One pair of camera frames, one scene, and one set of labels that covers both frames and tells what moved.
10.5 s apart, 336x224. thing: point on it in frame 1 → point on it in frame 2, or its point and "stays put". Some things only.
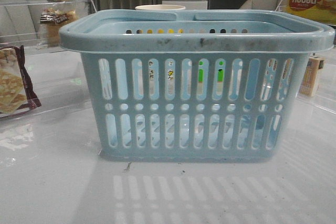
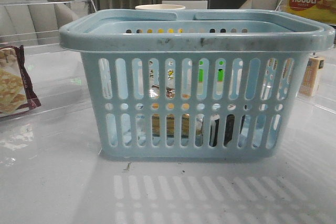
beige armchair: x=275 y=1 stays put
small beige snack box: x=314 y=64 stays put
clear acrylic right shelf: x=317 y=6 stays put
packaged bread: x=53 y=20 → x=154 y=92
